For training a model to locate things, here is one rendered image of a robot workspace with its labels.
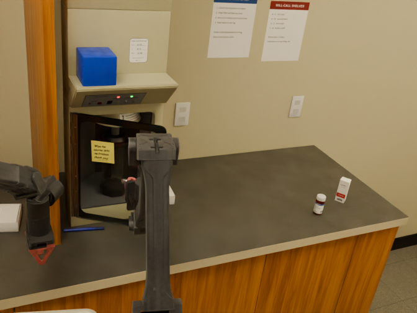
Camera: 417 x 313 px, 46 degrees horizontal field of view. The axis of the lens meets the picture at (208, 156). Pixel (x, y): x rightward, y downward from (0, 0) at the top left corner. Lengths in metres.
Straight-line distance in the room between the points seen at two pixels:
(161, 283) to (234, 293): 0.97
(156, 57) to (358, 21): 1.28
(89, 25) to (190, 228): 0.81
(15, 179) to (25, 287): 0.45
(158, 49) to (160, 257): 0.82
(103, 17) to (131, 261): 0.79
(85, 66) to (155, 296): 0.73
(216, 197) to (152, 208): 1.09
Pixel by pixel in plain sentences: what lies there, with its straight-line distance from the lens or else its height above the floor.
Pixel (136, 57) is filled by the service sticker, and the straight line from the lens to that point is 1.61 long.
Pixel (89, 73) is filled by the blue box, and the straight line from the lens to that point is 1.47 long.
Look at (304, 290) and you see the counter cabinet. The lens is 2.19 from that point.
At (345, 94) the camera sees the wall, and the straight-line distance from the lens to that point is 2.72.
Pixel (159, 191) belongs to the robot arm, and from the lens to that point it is 0.98.
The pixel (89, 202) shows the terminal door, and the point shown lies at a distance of 1.75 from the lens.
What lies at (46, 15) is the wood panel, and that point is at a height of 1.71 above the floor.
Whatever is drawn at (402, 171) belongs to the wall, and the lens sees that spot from 3.35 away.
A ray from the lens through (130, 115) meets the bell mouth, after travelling 1.71.
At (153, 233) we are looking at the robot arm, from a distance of 0.99.
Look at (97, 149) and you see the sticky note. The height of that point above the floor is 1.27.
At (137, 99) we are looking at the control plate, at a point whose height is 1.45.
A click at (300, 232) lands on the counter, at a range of 1.95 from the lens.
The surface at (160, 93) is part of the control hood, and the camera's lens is 1.58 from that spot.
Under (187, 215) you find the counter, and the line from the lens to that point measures 1.92.
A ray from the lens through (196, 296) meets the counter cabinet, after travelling 1.88.
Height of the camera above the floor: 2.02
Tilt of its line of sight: 27 degrees down
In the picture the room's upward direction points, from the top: 7 degrees clockwise
